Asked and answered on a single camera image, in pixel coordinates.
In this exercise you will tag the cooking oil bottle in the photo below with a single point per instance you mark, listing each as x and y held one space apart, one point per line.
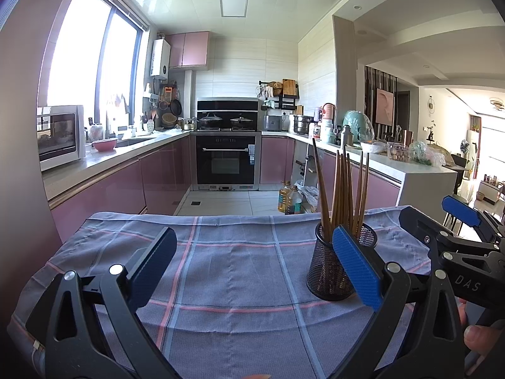
282 195

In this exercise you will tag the person right hand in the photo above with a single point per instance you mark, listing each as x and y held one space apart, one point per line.
477 338

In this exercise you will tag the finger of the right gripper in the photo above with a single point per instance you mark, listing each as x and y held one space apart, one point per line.
461 211
426 230

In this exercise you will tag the steel stock pot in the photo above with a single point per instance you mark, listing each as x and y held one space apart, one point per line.
301 124

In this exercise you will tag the black mesh utensil cup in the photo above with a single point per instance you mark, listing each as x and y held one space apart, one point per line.
326 277

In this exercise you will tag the bamboo chopstick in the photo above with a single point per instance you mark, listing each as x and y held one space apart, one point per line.
365 175
325 215
344 188
335 200
358 196
350 195

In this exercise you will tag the white water heater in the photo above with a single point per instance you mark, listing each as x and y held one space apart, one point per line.
160 59

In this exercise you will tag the pink upper cabinet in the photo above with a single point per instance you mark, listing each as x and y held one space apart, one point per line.
189 50

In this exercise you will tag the dark oil bottle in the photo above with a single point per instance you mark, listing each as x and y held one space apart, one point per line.
294 202

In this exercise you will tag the pink bowl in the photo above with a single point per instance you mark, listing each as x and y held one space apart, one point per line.
107 145

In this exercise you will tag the purple plaid tablecloth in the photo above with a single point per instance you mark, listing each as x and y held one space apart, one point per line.
232 303

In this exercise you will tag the black range hood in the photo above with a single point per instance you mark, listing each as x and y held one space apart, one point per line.
227 114

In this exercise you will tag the white microwave oven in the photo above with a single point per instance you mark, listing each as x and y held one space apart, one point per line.
61 135

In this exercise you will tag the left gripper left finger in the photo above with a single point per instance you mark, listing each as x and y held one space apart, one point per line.
88 326

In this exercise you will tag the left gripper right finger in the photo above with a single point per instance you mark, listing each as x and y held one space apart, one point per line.
432 346

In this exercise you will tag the black wall rack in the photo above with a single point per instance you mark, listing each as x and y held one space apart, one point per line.
278 95

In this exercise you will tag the teal round appliance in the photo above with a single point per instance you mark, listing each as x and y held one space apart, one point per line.
360 126

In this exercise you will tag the black built-in oven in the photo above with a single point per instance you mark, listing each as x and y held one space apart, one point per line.
225 161

